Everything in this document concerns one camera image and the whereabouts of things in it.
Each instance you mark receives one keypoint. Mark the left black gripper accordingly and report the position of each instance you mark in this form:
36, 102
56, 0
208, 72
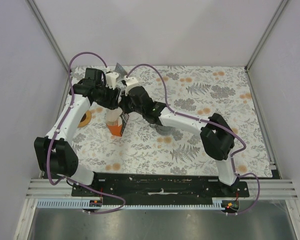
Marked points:
112, 103

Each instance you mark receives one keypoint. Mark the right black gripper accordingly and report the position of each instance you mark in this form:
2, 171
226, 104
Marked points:
123, 104

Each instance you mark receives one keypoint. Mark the orange coffee filter box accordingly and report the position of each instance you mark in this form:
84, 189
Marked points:
118, 131

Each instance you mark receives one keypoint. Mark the glass cone dripper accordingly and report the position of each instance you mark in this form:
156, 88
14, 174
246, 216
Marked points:
121, 72

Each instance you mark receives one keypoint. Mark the wooden dripper ring holder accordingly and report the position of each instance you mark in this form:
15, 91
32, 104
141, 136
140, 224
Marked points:
85, 120

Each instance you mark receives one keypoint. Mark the glass coffee server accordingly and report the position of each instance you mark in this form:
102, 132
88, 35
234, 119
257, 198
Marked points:
163, 130

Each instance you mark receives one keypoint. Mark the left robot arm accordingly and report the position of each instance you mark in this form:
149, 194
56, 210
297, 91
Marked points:
54, 151

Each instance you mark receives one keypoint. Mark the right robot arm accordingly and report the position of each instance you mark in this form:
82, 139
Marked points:
216, 135

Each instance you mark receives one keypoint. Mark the stack of paper filters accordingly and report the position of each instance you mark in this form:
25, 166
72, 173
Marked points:
113, 117

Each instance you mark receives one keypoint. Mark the floral table mat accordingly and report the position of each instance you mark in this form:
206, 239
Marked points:
198, 90

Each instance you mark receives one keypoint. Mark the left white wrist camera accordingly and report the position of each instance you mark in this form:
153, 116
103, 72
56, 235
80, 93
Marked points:
111, 78

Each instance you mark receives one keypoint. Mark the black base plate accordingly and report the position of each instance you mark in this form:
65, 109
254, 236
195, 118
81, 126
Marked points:
153, 189

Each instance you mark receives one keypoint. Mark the aluminium frame rail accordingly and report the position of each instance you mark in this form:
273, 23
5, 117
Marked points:
270, 189

